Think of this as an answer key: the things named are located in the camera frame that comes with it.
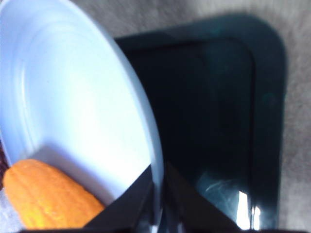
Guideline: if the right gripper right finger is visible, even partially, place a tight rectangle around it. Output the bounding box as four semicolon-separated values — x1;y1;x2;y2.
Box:
164;161;246;233

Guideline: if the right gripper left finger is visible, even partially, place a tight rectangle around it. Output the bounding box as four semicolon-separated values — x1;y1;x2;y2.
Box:
24;167;156;233

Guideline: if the orange corn cob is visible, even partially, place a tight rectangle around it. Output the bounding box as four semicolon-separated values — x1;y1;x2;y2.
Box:
2;159;106;229

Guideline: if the blue round plate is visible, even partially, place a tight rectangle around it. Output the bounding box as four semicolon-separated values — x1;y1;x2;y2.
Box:
0;0;164;220

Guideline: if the brown wicker basket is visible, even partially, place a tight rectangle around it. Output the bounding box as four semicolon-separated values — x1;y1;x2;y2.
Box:
0;140;7;193

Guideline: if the black cutting board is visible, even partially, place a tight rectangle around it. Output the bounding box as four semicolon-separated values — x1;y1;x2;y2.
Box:
113;14;287;231

